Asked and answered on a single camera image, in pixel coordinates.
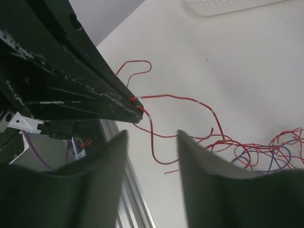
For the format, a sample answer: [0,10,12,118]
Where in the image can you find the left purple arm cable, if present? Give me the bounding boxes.
[22,132,57,171]

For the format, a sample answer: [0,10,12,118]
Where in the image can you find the white perforated basket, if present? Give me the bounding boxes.
[184,0,282,16]

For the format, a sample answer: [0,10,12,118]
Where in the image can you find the long red wire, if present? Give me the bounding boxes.
[115,60,236,175]

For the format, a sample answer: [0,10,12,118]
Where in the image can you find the aluminium mounting rail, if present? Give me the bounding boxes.
[98,118,157,228]

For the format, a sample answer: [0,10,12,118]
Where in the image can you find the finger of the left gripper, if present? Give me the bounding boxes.
[0,0,143,123]
[27,0,141,107]

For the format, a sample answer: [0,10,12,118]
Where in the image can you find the red white purple wires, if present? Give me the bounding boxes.
[205,127,304,175]

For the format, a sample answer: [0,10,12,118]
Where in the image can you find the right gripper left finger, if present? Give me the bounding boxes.
[0,130,128,228]

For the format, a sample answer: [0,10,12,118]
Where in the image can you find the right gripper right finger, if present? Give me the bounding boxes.
[177,130,304,228]

